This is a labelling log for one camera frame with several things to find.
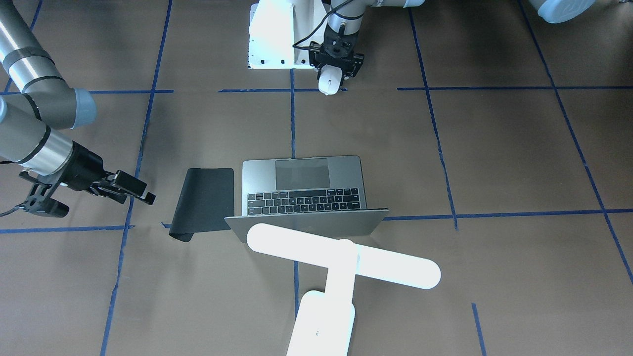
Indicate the grey laptop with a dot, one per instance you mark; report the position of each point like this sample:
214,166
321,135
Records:
322,195

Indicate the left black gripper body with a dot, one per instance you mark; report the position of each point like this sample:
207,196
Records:
315,61

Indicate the white computer mouse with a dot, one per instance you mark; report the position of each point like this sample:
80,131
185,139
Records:
329,79

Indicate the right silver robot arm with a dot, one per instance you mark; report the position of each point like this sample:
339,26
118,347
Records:
33,120

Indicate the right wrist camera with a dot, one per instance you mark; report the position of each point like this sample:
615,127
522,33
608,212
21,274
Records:
39,201

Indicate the white pole base plate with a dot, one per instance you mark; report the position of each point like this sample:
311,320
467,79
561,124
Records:
275,26

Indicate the white desk lamp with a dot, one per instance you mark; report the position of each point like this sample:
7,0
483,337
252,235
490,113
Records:
324,322

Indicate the black mouse pad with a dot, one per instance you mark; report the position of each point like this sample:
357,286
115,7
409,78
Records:
206,199

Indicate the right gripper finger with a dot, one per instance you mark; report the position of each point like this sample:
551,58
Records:
131,187
108,191

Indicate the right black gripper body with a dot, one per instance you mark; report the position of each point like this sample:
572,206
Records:
83,170

